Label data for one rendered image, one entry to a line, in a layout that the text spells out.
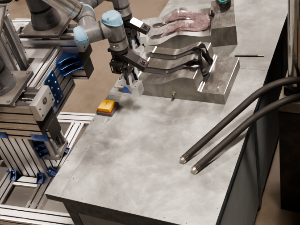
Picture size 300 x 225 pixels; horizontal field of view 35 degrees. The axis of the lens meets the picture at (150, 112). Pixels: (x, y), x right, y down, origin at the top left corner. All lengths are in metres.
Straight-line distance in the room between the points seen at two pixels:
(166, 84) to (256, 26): 0.66
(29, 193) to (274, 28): 1.62
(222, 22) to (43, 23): 0.88
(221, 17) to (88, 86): 1.59
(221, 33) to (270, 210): 0.99
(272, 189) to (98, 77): 1.70
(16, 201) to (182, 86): 1.25
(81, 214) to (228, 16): 1.20
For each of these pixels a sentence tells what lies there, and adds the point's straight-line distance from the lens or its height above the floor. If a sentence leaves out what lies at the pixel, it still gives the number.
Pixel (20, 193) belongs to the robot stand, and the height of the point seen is 0.21.
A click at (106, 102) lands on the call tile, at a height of 0.84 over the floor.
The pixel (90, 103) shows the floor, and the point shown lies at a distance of 3.58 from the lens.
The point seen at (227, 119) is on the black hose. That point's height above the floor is 0.88.
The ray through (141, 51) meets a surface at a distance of 2.32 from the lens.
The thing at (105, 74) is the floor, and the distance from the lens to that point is 3.80.
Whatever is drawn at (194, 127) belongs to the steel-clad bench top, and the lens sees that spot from 2.02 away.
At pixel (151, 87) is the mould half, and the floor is 0.85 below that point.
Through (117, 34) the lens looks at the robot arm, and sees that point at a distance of 1.88.
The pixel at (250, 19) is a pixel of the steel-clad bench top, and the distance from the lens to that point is 2.61.
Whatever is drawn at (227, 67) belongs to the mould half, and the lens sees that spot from 2.20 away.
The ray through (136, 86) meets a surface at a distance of 2.04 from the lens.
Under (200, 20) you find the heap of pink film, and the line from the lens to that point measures 2.48.
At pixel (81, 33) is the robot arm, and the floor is 1.27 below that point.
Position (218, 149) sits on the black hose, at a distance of 1.86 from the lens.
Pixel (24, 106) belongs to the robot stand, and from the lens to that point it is 2.12.
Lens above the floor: 2.21
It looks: 41 degrees down
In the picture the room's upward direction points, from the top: 15 degrees counter-clockwise
